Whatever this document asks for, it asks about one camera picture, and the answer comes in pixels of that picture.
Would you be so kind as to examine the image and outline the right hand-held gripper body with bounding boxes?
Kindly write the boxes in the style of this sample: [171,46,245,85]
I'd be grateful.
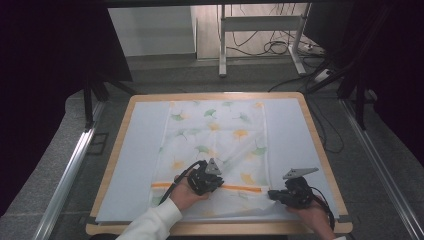
[282,167,320,210]

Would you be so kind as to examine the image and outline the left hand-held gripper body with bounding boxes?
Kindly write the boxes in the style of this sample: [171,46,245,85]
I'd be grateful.
[186,158,224,197]

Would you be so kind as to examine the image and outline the white leaf-print cloth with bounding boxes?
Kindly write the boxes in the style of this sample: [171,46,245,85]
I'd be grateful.
[148,99,278,222]

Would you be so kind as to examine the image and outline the person's left hand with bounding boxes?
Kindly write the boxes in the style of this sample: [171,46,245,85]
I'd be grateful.
[169,173,212,212]

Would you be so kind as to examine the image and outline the person's right hand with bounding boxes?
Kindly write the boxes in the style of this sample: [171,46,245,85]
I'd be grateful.
[285,195,335,234]

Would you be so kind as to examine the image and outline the white table mat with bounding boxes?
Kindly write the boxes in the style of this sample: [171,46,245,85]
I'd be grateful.
[95,98,341,224]

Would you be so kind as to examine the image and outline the wooden table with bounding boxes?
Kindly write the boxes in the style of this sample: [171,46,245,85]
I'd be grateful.
[85,92,354,236]

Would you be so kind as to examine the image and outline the black metal stand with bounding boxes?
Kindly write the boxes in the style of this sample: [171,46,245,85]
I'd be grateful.
[305,56,369,132]
[82,74,143,132]

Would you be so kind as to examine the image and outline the dark floor outlet cover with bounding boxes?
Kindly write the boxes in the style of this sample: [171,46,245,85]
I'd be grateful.
[86,132,110,156]

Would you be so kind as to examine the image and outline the white power strip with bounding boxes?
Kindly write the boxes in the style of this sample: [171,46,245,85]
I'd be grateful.
[312,68,335,84]

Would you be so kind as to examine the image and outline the white cabinet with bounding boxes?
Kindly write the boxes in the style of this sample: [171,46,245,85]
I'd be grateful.
[107,5,198,58]

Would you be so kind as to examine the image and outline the black curtain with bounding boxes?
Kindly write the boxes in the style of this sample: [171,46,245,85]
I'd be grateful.
[329,0,424,168]
[0,0,135,218]

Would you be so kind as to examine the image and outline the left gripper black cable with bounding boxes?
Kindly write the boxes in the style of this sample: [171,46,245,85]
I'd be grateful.
[157,160,207,206]

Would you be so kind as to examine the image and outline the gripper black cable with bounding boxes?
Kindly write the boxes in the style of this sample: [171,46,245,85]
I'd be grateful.
[309,185,336,232]
[157,160,207,206]

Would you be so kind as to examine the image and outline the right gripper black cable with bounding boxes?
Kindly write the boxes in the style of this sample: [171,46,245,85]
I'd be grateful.
[309,185,336,232]

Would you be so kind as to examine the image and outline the long black floor cable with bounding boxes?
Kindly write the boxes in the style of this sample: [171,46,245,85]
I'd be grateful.
[305,95,346,155]

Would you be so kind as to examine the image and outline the aluminium floor rail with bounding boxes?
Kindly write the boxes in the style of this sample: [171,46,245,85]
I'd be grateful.
[339,98,424,240]
[32,99,107,240]

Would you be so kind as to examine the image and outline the tangled black floor cables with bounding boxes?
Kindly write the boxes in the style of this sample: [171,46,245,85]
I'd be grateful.
[229,3,323,58]

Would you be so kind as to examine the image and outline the white metal desk frame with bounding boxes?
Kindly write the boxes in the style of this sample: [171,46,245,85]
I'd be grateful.
[217,3,313,79]

